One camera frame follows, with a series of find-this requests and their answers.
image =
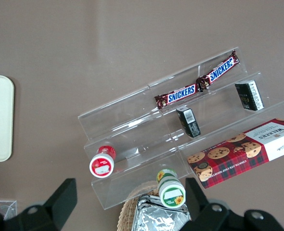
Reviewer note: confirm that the silver foil container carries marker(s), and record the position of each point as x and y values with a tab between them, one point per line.
156	219

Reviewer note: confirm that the clear acrylic riser holding snacks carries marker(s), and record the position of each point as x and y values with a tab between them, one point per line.
223	106

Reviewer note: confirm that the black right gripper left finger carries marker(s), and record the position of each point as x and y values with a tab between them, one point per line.
57	204

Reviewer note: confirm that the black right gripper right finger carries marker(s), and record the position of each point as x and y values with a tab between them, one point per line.
197	199

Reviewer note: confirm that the red lid small jar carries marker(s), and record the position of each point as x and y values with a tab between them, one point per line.
102	166

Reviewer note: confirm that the clear acrylic riser holding jars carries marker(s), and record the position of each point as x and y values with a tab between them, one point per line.
132	134

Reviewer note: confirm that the small black box with barcode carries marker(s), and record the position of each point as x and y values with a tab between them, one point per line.
190	122

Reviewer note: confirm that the clear plastic box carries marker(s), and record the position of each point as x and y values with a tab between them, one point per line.
1	208

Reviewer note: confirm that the Snickers chocolate bar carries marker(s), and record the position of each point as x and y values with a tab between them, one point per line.
220	69
180	92

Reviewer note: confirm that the small black chocolate box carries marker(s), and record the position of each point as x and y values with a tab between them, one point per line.
249	95

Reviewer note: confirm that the wicker basket holding foil container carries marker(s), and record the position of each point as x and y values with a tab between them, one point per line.
126	211

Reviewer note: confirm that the green lid sunflower jar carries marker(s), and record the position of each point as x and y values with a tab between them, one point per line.
172	193

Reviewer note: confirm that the Walkers red tartan cookie box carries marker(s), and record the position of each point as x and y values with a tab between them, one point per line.
238	158

